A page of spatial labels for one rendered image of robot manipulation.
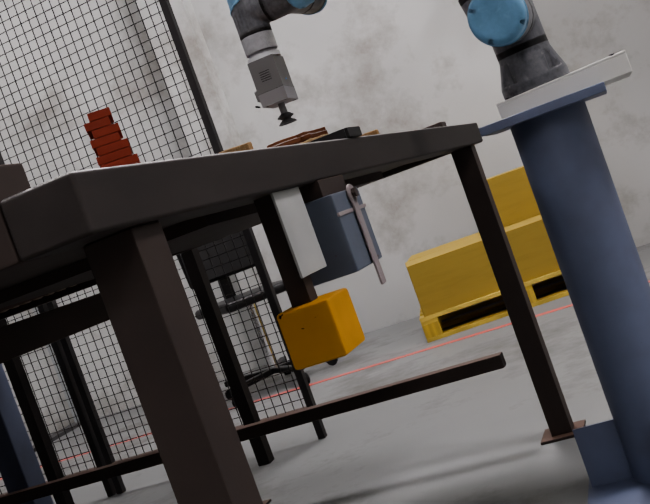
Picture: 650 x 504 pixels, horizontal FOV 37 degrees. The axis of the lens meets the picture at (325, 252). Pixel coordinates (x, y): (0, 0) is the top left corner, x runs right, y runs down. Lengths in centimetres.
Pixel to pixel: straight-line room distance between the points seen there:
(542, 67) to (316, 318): 104
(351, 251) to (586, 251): 84
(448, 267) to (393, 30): 180
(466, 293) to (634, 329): 302
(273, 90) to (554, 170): 64
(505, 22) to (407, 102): 423
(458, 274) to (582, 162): 305
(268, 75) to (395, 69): 410
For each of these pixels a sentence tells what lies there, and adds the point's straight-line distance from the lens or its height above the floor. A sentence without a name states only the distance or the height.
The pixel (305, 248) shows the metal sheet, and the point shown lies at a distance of 132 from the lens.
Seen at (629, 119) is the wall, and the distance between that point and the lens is 610.
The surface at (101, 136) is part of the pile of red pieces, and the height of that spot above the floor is 125.
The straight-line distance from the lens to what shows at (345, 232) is 141.
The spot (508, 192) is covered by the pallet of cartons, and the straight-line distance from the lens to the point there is 550.
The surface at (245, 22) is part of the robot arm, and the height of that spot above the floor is 127.
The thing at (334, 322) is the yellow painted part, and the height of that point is 67.
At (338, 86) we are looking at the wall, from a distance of 633.
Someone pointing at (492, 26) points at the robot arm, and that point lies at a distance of 202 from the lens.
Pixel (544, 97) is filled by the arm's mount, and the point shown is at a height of 88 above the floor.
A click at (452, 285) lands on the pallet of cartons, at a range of 514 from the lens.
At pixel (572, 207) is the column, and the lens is 214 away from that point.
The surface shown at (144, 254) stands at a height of 83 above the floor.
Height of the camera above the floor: 80
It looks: 2 degrees down
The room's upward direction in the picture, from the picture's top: 20 degrees counter-clockwise
